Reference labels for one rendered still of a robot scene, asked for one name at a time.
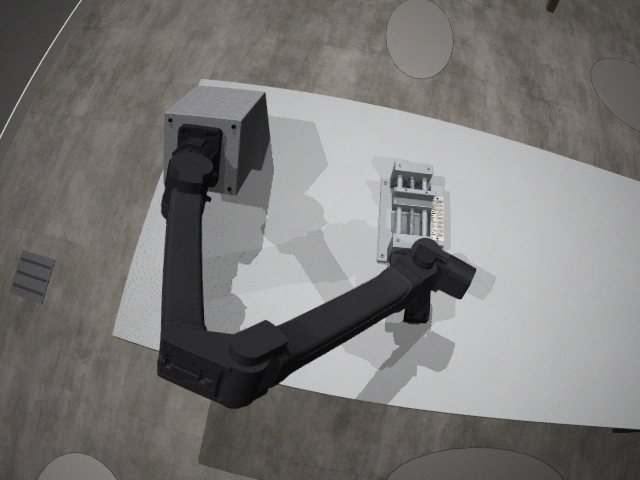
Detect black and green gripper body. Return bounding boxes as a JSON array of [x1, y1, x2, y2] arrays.
[[390, 254, 405, 266]]

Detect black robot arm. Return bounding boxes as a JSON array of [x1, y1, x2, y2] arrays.
[[157, 124, 476, 409]]

